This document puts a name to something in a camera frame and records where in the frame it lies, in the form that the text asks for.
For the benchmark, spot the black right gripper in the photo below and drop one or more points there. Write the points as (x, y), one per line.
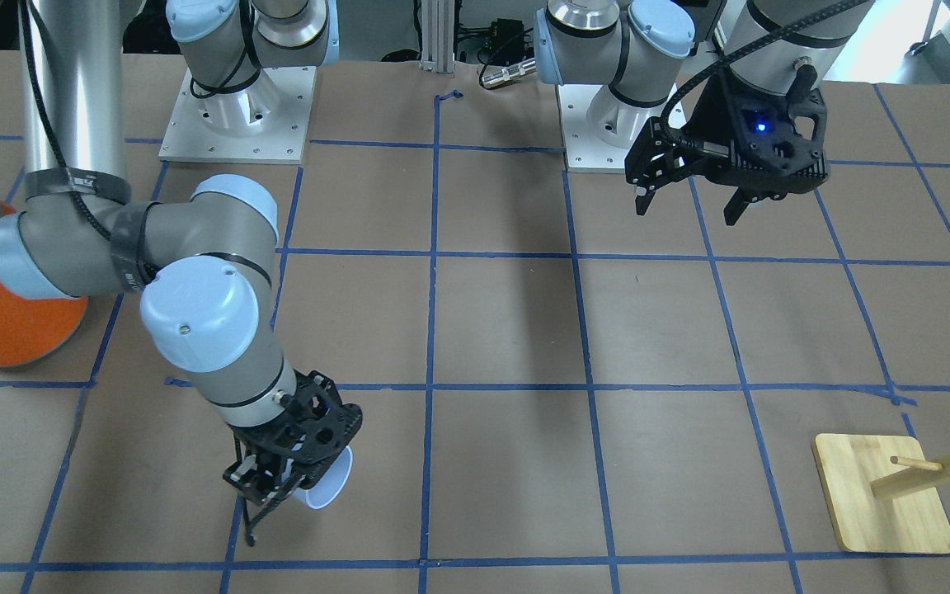
(254, 477)

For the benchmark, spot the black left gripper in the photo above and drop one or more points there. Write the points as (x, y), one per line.
(710, 113)

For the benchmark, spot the light blue plastic cup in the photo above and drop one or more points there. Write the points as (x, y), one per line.
(331, 484)

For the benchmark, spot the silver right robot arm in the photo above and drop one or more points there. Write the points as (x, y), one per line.
(201, 267)

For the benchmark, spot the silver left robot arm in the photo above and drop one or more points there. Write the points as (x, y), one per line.
(636, 48)

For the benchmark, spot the wooden cup rack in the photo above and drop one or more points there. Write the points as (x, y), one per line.
(881, 494)

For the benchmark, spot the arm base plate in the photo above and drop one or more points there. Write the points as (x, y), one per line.
(266, 123)
(598, 129)

